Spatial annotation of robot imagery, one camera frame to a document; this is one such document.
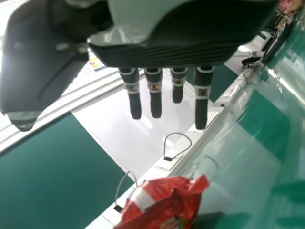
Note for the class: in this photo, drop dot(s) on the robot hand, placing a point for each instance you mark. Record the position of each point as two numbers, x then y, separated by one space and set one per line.
166 35

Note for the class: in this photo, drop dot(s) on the red biscuit packet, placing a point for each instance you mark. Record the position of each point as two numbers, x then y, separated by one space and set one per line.
166 210

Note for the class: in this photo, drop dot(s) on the black flat device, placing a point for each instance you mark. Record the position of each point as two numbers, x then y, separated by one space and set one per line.
274 47

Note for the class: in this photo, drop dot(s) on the person's hand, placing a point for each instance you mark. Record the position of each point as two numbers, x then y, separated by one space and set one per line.
292 4

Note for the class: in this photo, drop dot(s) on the white aluminium rail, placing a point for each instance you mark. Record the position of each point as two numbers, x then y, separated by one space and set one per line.
71 102

